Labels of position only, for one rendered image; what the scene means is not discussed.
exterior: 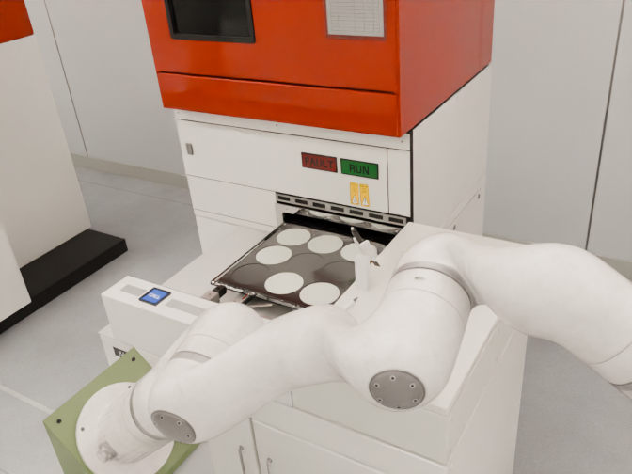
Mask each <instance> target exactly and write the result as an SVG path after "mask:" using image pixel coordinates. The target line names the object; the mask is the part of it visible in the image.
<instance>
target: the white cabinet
mask: <svg viewBox="0 0 632 474"><path fill-rule="evenodd" d="M100 337H101V340H102V343H103V348H104V350H105V353H106V357H107V360H108V363H109V366H111V365H112V364H113V363H114V362H116V361H117V360H118V359H119V358H121V357H122V356H123V355H125V354H126V353H127V352H128V351H129V350H131V349H132V348H133V347H132V346H130V345H127V344H125V343H122V342H119V341H117V340H113V339H110V338H108V337H106V336H103V335H100ZM527 338H528V335H525V334H523V333H521V332H519V331H517V330H515V329H514V330H513V333H512V335H511V336H510V338H509V340H508V342H507V344H506V346H505V348H504V350H503V352H502V354H501V356H500V358H499V360H498V363H497V365H496V366H495V368H494V370H493V372H492V374H491V376H490V378H489V380H488V382H487V384H486V386H485V388H484V390H483V392H482V395H481V397H480V398H479V400H478V403H477V405H476V407H475V409H474V411H473V413H472V415H471V417H470V419H469V421H468V423H467V425H466V427H465V429H464V431H463V433H462V435H461V437H460V439H459V441H458V443H457V445H456V447H455V449H454V451H453V453H452V455H451V457H450V459H449V461H448V463H447V464H442V463H440V462H437V461H435V460H433V459H430V458H428V457H425V456H422V455H420V454H417V453H415V452H412V451H410V450H406V449H404V448H401V447H398V446H396V445H393V444H390V443H388V442H386V441H384V440H381V439H378V438H376V437H373V436H371V435H368V434H364V433H361V432H359V431H357V430H354V429H352V428H349V427H346V426H344V425H341V424H339V423H337V422H334V421H332V420H329V419H325V418H322V417H320V416H317V415H314V414H312V413H309V412H308V411H305V410H302V409H300V408H297V407H295V406H294V407H293V408H290V407H288V406H286V405H283V404H281V403H276V402H274V401H272V402H270V403H268V404H267V405H265V406H264V407H263V408H262V409H260V410H259V411H258V412H256V413H255V414H253V415H252V416H250V417H249V418H247V419H245V420H244V421H242V422H241V423H239V424H238V425H236V426H235V427H233V428H232V429H230V430H228V431H227V432H225V433H223V434H221V435H220V436H218V437H216V438H214V439H211V440H209V441H208V444H209V449H210V454H211V458H212V463H213V472H214V474H513V470H514V453H515V444H516V436H517V426H518V418H519V408H520V400H521V391H522V382H523V373H524V365H525V355H526V347H527ZM135 349H136V350H137V351H138V352H139V353H140V354H141V355H142V356H143V357H144V358H145V359H146V360H147V362H148V363H149V364H150V365H151V366H152V367H154V365H155V364H156V363H157V362H158V361H159V360H160V358H161V357H159V356H156V355H152V354H150V353H147V352H144V351H142V350H139V349H137V348H135Z"/></svg>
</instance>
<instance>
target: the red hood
mask: <svg viewBox="0 0 632 474"><path fill-rule="evenodd" d="M141 2H142V7H143V11H144V15H145V20H146V25H147V29H148V34H149V39H150V47H151V51H152V56H153V61H154V66H155V69H156V74H157V79H158V84H159V88H160V93H161V97H162V102H163V107H164V108H170V109H178V110H185V111H193V112H200V113H207V114H215V115H222V116H230V117H237V118H244V119H258V120H266V121H273V122H280V123H288V124H295V125H303V126H309V127H317V128H325V129H332V130H340V131H346V132H354V133H362V134H376V135H382V136H390V137H398V138H401V137H402V136H403V135H404V134H406V133H407V132H408V131H409V130H411V129H412V128H413V127H414V126H415V125H416V124H418V123H419V122H420V121H421V120H422V119H424V118H425V117H426V116H427V115H429V114H430V113H431V112H432V111H433V110H435V109H436V108H437V107H438V106H439V105H440V104H441V103H443V102H444V101H445V100H447V99H448V97H449V96H450V95H452V94H453V93H454V92H455V91H456V90H458V89H459V88H460V87H461V86H463V85H464V84H465V83H466V82H467V81H468V80H470V79H471V78H472V77H473V76H474V75H476V74H477V73H478V72H479V71H481V70H482V69H483V68H484V67H485V66H487V65H488V64H489V63H490V62H491V60H492V43H493V26H494V10H495V0H141Z"/></svg>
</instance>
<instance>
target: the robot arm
mask: <svg viewBox="0 0 632 474"><path fill-rule="evenodd" d="M478 305H486V306H488V307H489V308H490V309H491V310H492V311H493V312H494V313H495V314H496V315H497V316H498V317H499V318H500V320H501V321H503V322H504V323H505V324H507V325H508V326H510V327H512V328H513V329H515V330H517V331H519V332H521V333H523V334H525V335H528V336H530V337H534V338H537V339H542V340H549V341H552V342H554V343H556V344H559V346H561V347H563V348H564V349H566V350H567V351H568V352H570V353H571V354H572V355H574V356H575V357H576V358H578V359H579V360H580V361H582V362H583V363H584V364H586V365H587V366H588V367H590V368H591V369H592V370H594V371H595V372H596V373H598V374H599V375H600V376H602V377H603V378H604V379H606V380H607V381H608V382H610V383H611V384H612V385H613V386H615V387H616V388H618V389H619V390H620V391H621V392H622V393H623V394H625V395H626V396H627V397H629V398H630V399H631V400H632V282H630V281H629V280H628V279H627V278H625V277H624V276H622V275H621V274H620V273H619V272H617V271H616V270H615V269H613V268H612V267H611V266H609V265H608V264H607V263H605V262H604V261H602V260H601V259H599V258H598V257H596V256H595V255H594V254H592V253H590V252H588V251H586V250H584V249H582V248H579V247H576V246H573V245H566V244H557V243H543V244H532V245H518V246H508V247H493V246H486V245H479V244H476V243H474V242H472V241H470V240H468V239H467V238H465V237H463V236H461V235H459V234H456V233H452V232H438V233H435V234H432V235H429V236H426V237H424V238H422V239H420V240H418V241H417V242H415V243H414V244H413V245H411V246H410V247H409V248H408V249H407V250H406V251H405V252H404V253H403V255H402V256H401V258H400V259H399V261H398V263H397V265H396V267H395V269H394V271H393V274H392V276H391V278H390V280H389V282H388V284H387V288H386V290H385V292H384V294H383V297H382V299H381V301H380V303H379V305H378V307H377V309H376V310H375V311H374V312H373V314H372V315H371V316H370V317H369V318H367V319H366V320H365V321H363V322H362V323H360V324H359V323H358V322H357V320H356V319H355V318H354V317H353V316H352V315H351V314H350V313H349V312H347V311H346V310H345V309H343V308H340V307H338V306H335V305H329V304H321V305H314V306H310V307H307V308H302V309H298V310H296V311H293V312H290V313H287V314H285V315H282V316H280V317H277V318H275V319H274V320H271V321H269V322H267V323H264V322H263V320H262V319H261V317H260V315H259V314H258V313H257V312H255V311H254V310H253V309H252V308H250V307H248V306H246V305H243V304H241V303H236V302H225V303H221V304H217V305H215V306H212V307H211V308H208V309H206V310H205V311H204V312H202V313H201V314H200V315H199V316H198V317H197V318H196V319H195V320H194V321H193V322H192V323H191V324H190V325H189V326H188V327H187V328H186V329H185V331H184V332H183V333H182V334H181V335H180V336H179V337H178V339H177V340H176V341H175V342H174V343H173V344H172V345H171V347H170V348H169V349H168V350H167V351H166V353H165V354H164V355H163V356H162V357H161V358H160V360H159V361H158V362H157V363H156V364H155V365H154V367H153V368H152V369H151V370H150V371H149V372H148V373H147V374H145V375H144V376H143V377H142V378H141V379H139V380H138V381H137V382H136V383H129V382H123V383H116V384H113V385H109V386H107V387H104V388H102V389H101V390H99V391H98V392H96V393H95V394H94V395H93V396H92V397H91V398H90V399H89V400H88V401H87V403H86V404H85V405H84V407H83V408H82V410H81V413H80V415H79V417H78V420H77V424H76V432H75V436H76V445H77V448H78V451H79V454H80V456H81V458H82V460H83V461H84V463H85V464H86V465H87V467H88V468H89V469H90V470H91V471H92V472H93V473H94V474H154V473H156V472H157V471H158V470H159V469H160V468H161V467H162V466H163V464H164V463H165V462H166V460H167V458H168V456H169V455H170V453H171V451H172V448H173V444H174V441H177V442H180V443H186V444H197V443H202V442H206V441H209V440H211V439H214V438H216V437H218V436H220V435H221V434H223V433H225V432H227V431H228V430H230V429H232V428H233V427H235V426H236V425H238V424H239V423H241V422H242V421H244V420H245V419H247V418H249V417H250V416H252V415H253V414H255V413H256V412H258V411H259V410H260V409H262V408H263V407H264V406H265V405H267V404H268V403H270V402H272V401H273V400H275V399H277V398H278V397H280V396H282V395H284V394H286V393H288V392H290V391H293V390H296V389H298V388H301V387H309V386H315V385H319V384H324V383H330V382H344V383H347V384H349V385H351V386H352V387H353V388H354V389H355V390H356V391H357V392H358V393H359V394H360V395H361V396H362V397H363V398H364V399H365V400H366V401H367V402H369V403H371V404H372V405H374V406H375V407H378V408H380V409H383V410H387V411H390V412H406V411H411V410H415V409H418V408H420V407H422V406H424V405H426V404H427V403H429V402H431V401H432V400H433V399H435V398H436V397H437V396H438V395H439V394H440V393H441V392H442V390H443V389H444V388H445V386H446V385H447V383H448V382H449V380H450V376H451V374H452V371H453V368H454V365H455V362H456V359H457V356H458V354H459V350H460V347H461V344H462V340H463V337H464V334H465V331H466V325H467V322H468V318H469V315H470V312H471V310H472V309H474V308H475V307H476V306H478Z"/></svg>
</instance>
